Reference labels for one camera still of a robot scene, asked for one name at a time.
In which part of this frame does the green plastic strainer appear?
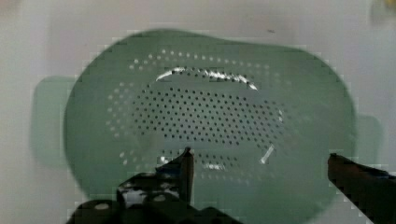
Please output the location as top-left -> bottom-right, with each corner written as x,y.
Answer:
30,28 -> 384,224

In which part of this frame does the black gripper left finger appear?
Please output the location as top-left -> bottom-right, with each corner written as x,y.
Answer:
117,147 -> 195,207

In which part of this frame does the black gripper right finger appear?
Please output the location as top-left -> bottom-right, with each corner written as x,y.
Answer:
328,153 -> 396,224

